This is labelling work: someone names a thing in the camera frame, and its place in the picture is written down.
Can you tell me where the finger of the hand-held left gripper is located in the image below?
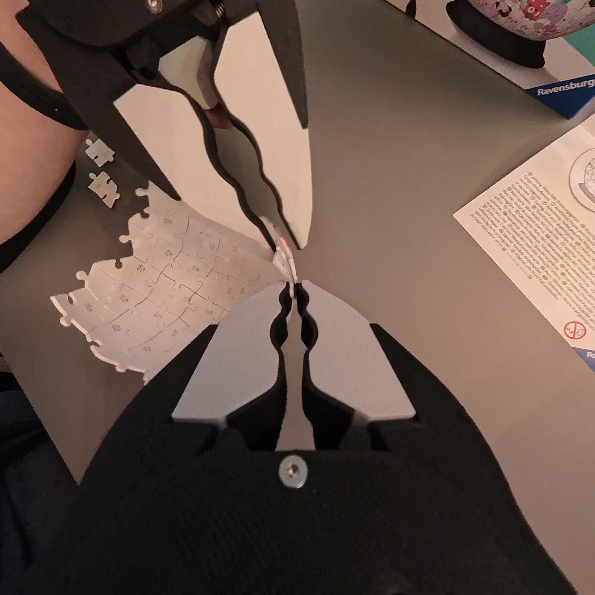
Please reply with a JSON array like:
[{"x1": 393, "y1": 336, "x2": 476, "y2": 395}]
[
  {"x1": 213, "y1": 10, "x2": 313, "y2": 252},
  {"x1": 113, "y1": 79, "x2": 280, "y2": 255}
]

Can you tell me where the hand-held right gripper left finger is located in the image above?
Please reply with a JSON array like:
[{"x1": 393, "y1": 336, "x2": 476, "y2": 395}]
[{"x1": 171, "y1": 279, "x2": 293, "y2": 451}]

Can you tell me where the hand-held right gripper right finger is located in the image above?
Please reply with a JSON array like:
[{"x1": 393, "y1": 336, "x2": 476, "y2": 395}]
[{"x1": 295, "y1": 279, "x2": 416, "y2": 451}]

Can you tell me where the partly built puzzle ball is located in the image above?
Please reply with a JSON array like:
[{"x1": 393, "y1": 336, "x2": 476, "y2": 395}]
[{"x1": 49, "y1": 181, "x2": 298, "y2": 384}]

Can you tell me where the colourful puzzle box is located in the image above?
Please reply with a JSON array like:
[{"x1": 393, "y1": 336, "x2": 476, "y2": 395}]
[{"x1": 383, "y1": 0, "x2": 595, "y2": 121}]

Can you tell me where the person's left hand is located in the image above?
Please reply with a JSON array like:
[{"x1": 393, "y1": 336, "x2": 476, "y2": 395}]
[{"x1": 0, "y1": 65, "x2": 90, "y2": 247}]

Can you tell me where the white instruction leaflet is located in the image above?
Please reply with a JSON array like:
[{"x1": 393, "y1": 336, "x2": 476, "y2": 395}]
[{"x1": 452, "y1": 123, "x2": 595, "y2": 372}]

